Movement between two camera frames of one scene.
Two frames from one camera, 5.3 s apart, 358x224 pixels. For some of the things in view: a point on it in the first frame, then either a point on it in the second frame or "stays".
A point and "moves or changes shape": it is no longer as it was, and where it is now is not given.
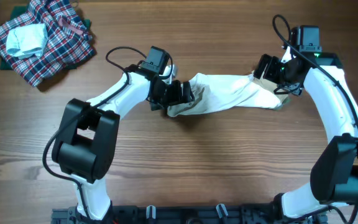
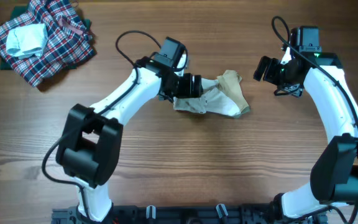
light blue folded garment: x=25 y=42 stays
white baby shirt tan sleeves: x=229 y=92 moves or changes shape
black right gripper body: x=270 y=70 stays
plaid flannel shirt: x=69 y=42 stays
